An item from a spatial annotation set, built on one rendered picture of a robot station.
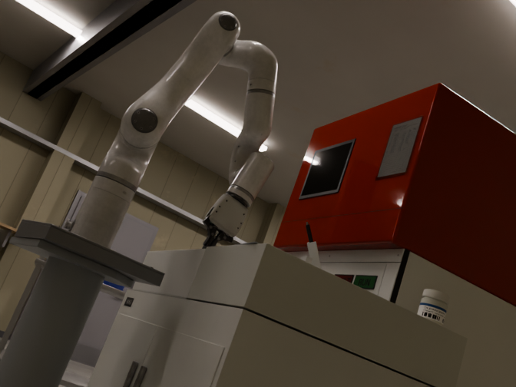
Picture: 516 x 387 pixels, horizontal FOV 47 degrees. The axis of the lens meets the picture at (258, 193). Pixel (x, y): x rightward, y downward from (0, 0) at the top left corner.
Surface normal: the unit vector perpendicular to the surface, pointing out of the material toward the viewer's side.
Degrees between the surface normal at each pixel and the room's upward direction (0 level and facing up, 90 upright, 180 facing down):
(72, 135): 90
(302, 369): 90
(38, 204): 90
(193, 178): 90
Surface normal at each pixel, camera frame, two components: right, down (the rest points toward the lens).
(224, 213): 0.36, -0.13
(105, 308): 0.56, -0.04
